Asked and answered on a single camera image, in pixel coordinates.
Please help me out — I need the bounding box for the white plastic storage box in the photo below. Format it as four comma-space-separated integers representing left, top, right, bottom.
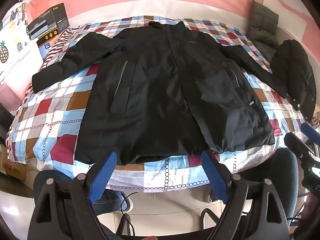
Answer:
0, 40, 44, 110

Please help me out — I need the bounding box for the checkered bed sheet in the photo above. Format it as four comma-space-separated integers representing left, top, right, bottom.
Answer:
6, 16, 313, 193

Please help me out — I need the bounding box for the black puffer coat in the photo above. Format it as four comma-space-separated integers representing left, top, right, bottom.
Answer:
270, 39, 317, 123

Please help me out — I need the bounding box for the cardboard box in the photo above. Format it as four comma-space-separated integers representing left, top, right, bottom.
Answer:
0, 145, 28, 183

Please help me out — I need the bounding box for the black jacket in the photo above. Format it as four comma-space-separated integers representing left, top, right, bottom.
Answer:
32, 21, 288, 167

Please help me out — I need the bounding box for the black appliance box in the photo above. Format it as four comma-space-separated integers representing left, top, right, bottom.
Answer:
27, 3, 70, 40

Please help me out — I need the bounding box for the black cable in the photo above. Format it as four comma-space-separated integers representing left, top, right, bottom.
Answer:
119, 192, 139, 232

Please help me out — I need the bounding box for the red white striped pillow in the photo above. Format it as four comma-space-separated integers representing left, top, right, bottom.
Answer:
41, 26, 83, 70

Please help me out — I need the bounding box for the grey quilted cushion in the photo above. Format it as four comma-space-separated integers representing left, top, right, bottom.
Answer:
249, 0, 279, 63

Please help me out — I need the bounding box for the pineapple print cloth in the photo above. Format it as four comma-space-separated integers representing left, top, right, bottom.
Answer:
0, 2, 33, 80

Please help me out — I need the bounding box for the blue box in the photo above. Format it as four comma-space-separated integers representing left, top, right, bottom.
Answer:
37, 41, 54, 62

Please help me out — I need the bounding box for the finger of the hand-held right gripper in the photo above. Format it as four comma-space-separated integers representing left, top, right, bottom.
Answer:
301, 122, 320, 143
284, 132, 316, 163

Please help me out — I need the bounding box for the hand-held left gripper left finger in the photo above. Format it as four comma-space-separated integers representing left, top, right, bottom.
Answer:
27, 151, 118, 240

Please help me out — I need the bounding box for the person's left shoe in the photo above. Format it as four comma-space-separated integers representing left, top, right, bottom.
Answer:
117, 191, 134, 213

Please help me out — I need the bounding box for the person's shoe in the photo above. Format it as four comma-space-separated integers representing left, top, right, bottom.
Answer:
206, 189, 218, 203
117, 191, 134, 213

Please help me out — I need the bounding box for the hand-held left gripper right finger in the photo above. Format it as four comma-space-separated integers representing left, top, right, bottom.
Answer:
201, 150, 293, 240

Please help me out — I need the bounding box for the person's right shoe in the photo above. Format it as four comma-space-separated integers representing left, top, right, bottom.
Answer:
206, 189, 218, 203

